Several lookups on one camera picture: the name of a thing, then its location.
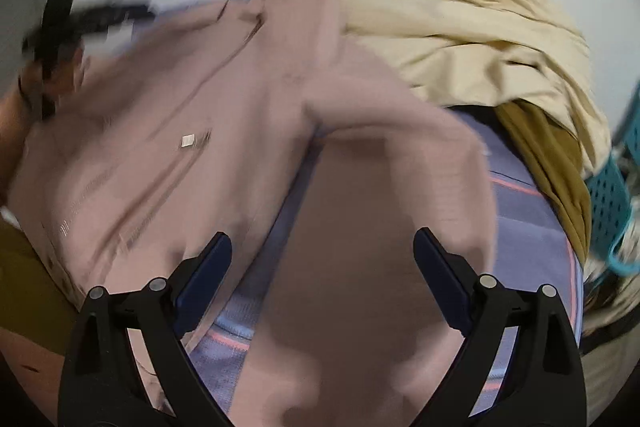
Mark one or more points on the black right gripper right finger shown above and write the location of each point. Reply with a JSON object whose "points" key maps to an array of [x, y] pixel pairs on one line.
{"points": [[544, 383]]}

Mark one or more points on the pink zip jacket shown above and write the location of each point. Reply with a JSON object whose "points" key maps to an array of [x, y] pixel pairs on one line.
{"points": [[257, 119]]}

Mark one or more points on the person's left hand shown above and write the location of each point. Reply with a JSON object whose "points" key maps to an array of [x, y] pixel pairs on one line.
{"points": [[21, 108]]}

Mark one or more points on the mustard and pink sweater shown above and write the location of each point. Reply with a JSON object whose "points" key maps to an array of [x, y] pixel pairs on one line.
{"points": [[36, 322]]}

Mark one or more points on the teal perforated basket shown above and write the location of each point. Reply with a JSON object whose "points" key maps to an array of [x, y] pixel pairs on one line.
{"points": [[612, 210]]}

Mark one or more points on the mustard brown garment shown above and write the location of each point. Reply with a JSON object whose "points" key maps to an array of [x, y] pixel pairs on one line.
{"points": [[554, 160]]}

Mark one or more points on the cream yellow garment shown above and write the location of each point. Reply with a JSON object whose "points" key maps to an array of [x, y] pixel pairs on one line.
{"points": [[486, 53]]}

